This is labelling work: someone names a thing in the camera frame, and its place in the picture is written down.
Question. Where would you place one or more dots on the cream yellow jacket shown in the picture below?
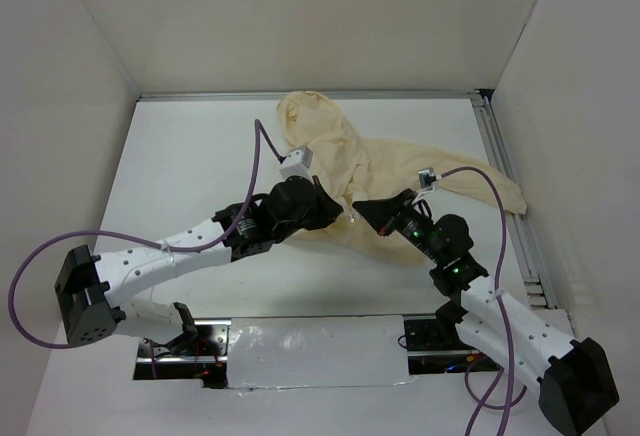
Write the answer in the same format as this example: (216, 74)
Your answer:
(353, 168)

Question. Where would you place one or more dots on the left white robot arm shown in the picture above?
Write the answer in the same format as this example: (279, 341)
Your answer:
(98, 295)

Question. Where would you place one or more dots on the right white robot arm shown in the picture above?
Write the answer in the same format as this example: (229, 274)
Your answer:
(571, 379)

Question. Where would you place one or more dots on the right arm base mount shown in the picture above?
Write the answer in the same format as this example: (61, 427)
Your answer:
(434, 347)

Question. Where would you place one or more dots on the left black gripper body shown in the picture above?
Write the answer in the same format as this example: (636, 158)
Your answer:
(291, 227)

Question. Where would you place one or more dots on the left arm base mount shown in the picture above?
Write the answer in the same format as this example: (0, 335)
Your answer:
(200, 352)

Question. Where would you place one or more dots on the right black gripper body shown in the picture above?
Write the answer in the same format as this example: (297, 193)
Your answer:
(415, 226)

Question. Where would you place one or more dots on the aluminium frame rail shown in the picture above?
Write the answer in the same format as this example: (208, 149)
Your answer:
(189, 158)

